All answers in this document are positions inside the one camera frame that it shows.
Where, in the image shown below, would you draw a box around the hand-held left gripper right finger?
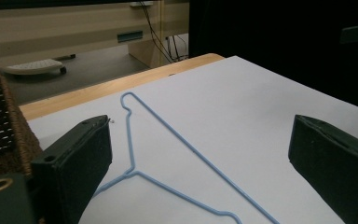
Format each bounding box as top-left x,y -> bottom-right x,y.
287,114 -> 358,224

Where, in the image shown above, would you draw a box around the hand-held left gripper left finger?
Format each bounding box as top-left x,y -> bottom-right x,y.
30,114 -> 113,224

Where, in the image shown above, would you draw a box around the blue wire clothes hanger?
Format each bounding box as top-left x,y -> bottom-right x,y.
92,91 -> 282,224

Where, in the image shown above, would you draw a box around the brown wicker basket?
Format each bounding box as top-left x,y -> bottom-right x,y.
0,76 -> 44,183

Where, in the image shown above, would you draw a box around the white flat device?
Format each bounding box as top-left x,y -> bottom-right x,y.
0,58 -> 68,77

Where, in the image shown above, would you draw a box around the white table cover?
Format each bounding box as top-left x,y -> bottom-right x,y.
27,55 -> 358,224

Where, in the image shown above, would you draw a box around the beige desk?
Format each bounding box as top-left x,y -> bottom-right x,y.
0,0 -> 190,70

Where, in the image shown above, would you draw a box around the white power strip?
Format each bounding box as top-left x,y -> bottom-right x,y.
129,0 -> 154,8

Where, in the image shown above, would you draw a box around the black cables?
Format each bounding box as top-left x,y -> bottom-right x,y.
139,0 -> 189,64

